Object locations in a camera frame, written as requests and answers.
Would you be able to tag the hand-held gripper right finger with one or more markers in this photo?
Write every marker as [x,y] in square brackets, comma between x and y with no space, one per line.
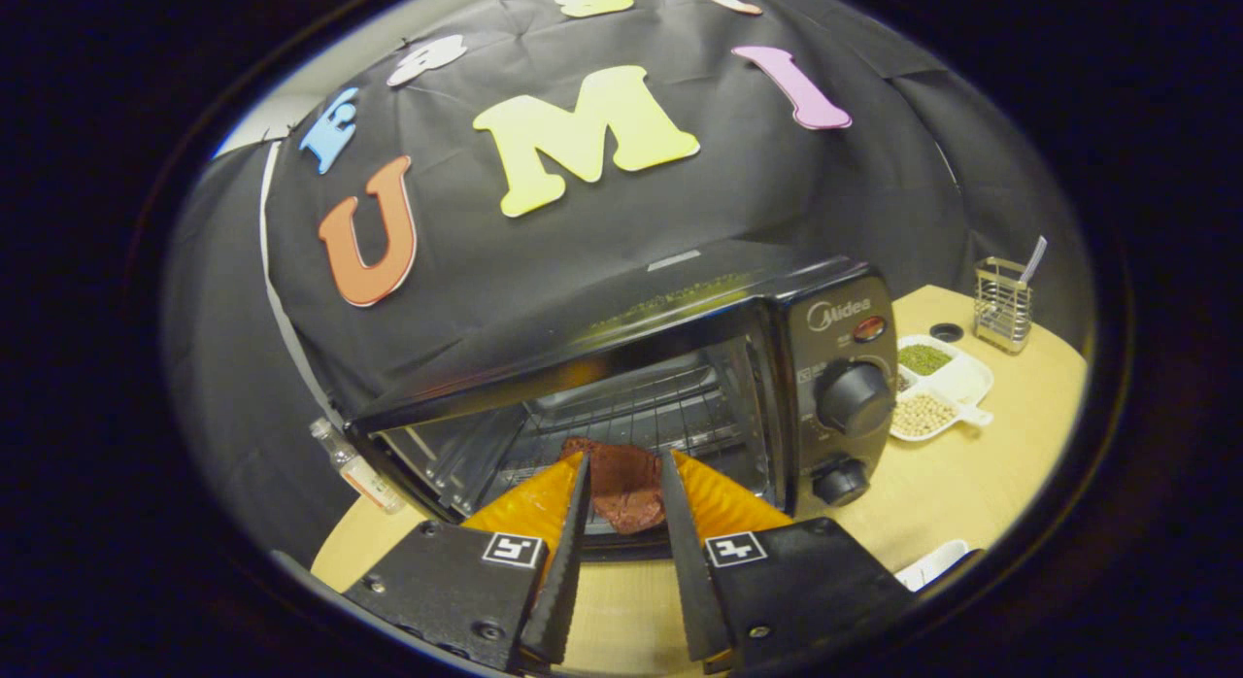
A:
[691,581]

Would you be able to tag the black toaster oven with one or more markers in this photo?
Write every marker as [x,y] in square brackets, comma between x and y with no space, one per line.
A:
[845,319]

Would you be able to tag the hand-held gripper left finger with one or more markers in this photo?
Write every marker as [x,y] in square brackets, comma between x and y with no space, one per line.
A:
[563,581]

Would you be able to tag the white ribbed food tray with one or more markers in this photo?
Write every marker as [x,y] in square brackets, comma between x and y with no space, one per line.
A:
[932,564]

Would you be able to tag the white divided plate with beans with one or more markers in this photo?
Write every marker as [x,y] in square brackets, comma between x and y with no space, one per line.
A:
[947,387]

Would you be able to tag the small black round cap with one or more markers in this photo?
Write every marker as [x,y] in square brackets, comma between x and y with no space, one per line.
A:
[946,332]

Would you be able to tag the reddish brown meat slice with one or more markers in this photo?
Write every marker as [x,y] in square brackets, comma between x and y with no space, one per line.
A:
[626,484]

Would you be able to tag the metal spoon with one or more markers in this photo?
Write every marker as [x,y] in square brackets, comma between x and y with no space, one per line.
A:
[1033,258]

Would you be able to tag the small clear bottle orange label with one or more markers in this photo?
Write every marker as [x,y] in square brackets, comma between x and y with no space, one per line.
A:
[359,469]

